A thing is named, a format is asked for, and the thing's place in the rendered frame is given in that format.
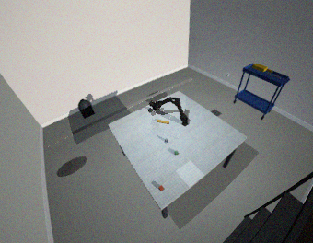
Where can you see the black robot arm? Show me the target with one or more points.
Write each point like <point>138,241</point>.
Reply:
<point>158,104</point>

